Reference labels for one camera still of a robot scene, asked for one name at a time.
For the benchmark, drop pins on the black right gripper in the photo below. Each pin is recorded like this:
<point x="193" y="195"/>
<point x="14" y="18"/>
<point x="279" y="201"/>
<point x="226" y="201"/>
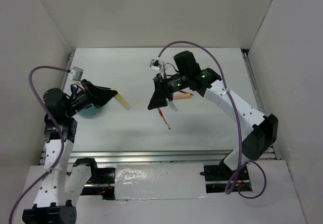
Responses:
<point x="162" y="91"/>

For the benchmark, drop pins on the green highlighter marker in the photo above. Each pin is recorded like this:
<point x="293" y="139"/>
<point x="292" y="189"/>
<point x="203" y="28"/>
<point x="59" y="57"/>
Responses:
<point x="172" y="106"/>

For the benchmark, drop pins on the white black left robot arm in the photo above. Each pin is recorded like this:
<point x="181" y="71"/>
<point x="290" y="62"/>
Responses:
<point x="59" y="189"/>

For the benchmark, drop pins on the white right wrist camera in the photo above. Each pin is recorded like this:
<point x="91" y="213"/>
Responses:
<point x="156" y="64"/>

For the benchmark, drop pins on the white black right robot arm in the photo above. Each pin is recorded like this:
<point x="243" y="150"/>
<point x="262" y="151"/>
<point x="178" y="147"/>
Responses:
<point x="258" y="131"/>

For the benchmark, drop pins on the yellow highlighter marker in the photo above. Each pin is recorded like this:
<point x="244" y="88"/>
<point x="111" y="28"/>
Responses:
<point x="121" y="100"/>

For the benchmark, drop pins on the teal round desk organizer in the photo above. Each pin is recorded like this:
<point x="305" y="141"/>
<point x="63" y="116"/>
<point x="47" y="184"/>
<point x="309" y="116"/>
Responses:
<point x="90" y="111"/>

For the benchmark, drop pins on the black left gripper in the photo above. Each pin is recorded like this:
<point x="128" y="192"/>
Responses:
<point x="97" y="95"/>

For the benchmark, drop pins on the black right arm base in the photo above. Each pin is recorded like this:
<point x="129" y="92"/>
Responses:
<point x="214" y="171"/>

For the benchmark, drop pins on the orange pink highlighter marker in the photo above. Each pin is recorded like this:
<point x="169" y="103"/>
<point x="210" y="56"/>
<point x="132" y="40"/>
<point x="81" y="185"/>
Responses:
<point x="182" y="96"/>

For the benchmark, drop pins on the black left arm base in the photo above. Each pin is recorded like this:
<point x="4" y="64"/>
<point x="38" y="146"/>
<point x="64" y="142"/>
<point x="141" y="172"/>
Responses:
<point x="98" y="175"/>

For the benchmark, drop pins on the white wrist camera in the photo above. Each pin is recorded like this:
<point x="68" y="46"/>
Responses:
<point x="156" y="64"/>
<point x="76" y="74"/>

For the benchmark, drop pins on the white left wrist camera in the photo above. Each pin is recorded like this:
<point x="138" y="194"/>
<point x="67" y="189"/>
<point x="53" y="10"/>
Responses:
<point x="76" y="74"/>

